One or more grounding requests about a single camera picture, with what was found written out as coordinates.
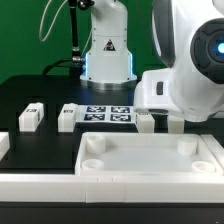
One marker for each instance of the fiducial marker sheet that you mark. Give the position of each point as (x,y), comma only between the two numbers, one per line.
(105,114)

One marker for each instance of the black camera stand pole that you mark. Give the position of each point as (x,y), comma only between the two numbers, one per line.
(76,69)

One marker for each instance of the white right fence block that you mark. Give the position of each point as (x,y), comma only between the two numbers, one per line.
(215,147)

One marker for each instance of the white front fence wall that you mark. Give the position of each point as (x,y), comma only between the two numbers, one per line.
(121,189)

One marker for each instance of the white fence block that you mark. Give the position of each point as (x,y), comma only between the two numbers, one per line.
(215,147)
(4,144)

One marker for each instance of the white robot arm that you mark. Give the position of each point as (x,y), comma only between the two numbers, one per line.
(189,39)

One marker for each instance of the white left fence block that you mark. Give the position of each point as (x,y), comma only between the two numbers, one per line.
(4,144)

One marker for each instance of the white desk top tray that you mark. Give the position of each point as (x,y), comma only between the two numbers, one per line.
(105,153)

